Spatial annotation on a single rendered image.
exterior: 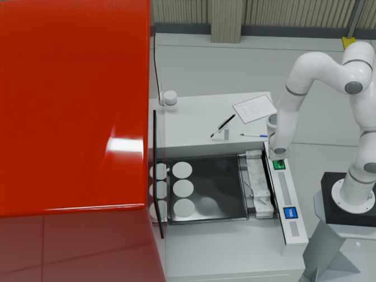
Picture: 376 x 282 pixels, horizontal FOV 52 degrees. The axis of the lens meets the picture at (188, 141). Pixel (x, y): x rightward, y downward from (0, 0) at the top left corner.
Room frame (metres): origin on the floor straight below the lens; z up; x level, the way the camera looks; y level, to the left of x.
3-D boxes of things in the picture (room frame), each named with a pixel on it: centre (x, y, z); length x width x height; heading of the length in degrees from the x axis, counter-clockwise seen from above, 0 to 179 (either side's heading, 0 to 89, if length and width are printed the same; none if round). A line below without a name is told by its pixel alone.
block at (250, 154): (1.17, -0.33, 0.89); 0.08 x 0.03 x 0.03; 90
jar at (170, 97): (1.47, 0.08, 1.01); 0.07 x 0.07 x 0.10
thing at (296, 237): (0.92, -0.43, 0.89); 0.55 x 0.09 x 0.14; 0
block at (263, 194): (0.93, -0.34, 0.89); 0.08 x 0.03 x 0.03; 90
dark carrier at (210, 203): (0.99, -0.07, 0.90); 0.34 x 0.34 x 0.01; 0
